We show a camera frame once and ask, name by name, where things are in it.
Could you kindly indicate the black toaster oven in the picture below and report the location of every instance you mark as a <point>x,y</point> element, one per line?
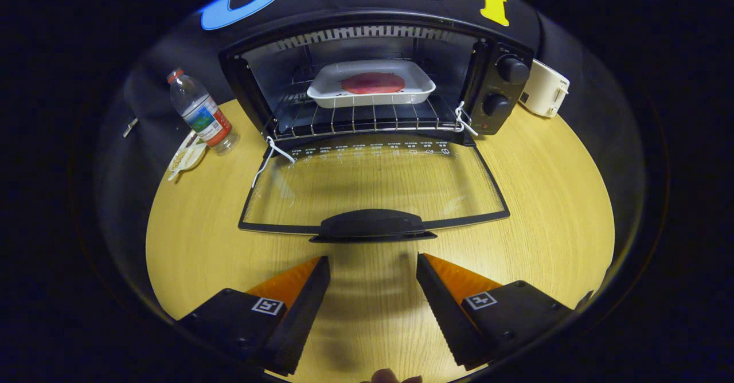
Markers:
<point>373,225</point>

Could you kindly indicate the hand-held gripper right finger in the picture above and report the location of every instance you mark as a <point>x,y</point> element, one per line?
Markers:
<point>444,314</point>

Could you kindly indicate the small white snack dish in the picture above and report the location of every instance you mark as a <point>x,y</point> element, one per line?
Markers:
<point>186,156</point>

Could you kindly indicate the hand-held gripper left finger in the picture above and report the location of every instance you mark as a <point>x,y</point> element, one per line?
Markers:
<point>304,314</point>

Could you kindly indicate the clear plastic water bottle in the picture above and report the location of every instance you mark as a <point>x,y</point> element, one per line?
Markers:
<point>200,113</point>

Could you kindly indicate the round pink meat slice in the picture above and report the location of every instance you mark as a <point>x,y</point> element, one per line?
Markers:
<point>373,83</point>

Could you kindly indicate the cream white toaster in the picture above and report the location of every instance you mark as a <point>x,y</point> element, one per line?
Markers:
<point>542,88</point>

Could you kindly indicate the silver clip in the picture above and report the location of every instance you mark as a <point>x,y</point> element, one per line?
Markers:
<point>131,127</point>

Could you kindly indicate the white square plate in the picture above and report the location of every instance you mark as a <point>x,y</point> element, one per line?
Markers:
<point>327,88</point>

